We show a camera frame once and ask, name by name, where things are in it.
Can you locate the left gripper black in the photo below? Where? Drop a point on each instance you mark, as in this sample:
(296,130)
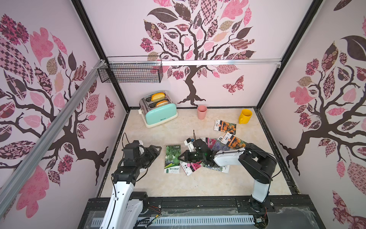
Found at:
(154,153)

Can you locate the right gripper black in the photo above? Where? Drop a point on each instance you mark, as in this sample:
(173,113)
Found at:
(191,156)

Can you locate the green gourd seed packet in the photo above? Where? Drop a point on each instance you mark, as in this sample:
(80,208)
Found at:
(172,163)

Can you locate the hollyhock seed packet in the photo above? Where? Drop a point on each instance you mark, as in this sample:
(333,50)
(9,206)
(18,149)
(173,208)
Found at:
(189,168)
(210,142)

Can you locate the lavender seed packet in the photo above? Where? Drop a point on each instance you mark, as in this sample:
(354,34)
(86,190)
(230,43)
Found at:
(223,169)
(219,146)

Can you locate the marigold seed packet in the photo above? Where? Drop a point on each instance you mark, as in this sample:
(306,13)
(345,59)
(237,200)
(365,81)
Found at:
(223,126)
(233,142)

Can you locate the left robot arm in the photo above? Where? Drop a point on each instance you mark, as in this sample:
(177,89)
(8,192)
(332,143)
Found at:
(125,204)

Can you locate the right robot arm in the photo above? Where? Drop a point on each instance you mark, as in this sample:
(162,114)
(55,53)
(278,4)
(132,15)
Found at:
(258,163)

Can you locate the pink cup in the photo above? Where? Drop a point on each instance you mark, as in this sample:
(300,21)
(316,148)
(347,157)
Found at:
(201,112)

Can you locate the mint green toaster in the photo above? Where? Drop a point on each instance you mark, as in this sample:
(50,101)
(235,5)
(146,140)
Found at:
(154,116)

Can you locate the toast slice front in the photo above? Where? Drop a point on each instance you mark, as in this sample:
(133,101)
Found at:
(162,103)

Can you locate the toast slice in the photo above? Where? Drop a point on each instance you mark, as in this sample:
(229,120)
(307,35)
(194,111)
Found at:
(158,96)
(162,103)

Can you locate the toast slice rear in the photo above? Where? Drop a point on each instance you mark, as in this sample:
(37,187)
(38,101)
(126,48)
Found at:
(158,96)

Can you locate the yellow mug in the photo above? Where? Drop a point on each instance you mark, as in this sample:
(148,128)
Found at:
(245,116)

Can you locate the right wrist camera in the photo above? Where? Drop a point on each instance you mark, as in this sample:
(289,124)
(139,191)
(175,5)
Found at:
(189,143)

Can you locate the white slotted cable duct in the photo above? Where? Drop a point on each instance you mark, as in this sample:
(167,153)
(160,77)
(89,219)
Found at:
(171,221)

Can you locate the black wire basket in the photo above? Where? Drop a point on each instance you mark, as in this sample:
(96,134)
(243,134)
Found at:
(132,69)

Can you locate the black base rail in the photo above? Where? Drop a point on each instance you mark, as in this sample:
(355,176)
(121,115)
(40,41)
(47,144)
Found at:
(277,212)

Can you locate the aluminium rail back wall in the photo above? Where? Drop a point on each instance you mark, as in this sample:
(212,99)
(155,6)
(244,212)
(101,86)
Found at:
(202,62)

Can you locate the aluminium rail wall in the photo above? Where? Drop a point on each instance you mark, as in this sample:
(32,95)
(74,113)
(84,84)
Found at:
(202,62)
(19,177)

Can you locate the aluminium rail left wall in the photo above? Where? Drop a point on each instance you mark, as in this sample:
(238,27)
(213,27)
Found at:
(19,177)

